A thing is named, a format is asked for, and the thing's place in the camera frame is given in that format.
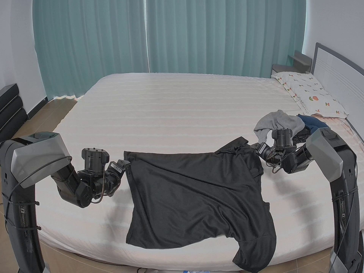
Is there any blue-green curtain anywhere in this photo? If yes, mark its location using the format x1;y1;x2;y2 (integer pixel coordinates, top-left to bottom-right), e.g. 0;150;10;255
145;0;308;77
33;0;148;102

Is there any pile of clothes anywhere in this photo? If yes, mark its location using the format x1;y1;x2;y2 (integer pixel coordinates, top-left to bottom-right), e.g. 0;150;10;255
254;110;332;143

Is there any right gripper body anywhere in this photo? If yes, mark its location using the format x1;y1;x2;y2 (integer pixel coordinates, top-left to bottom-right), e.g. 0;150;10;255
250;142;269;160

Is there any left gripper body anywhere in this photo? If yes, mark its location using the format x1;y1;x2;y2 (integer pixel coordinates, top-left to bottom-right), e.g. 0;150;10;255
107;159;132;181

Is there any black chest of drawers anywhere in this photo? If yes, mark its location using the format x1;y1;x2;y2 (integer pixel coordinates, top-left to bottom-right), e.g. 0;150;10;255
0;84;29;143

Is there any grey bedside table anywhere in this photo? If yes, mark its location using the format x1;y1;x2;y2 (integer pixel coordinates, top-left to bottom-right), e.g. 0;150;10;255
272;50;313;75

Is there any bed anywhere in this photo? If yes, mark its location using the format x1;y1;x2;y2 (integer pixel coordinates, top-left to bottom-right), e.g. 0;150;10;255
27;42;364;269

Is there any black polo shirt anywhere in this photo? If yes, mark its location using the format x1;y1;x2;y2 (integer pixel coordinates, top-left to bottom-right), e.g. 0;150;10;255
123;136;277;273

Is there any white printed pillow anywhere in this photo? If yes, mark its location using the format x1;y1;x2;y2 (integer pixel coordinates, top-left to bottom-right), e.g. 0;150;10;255
271;71;350;118

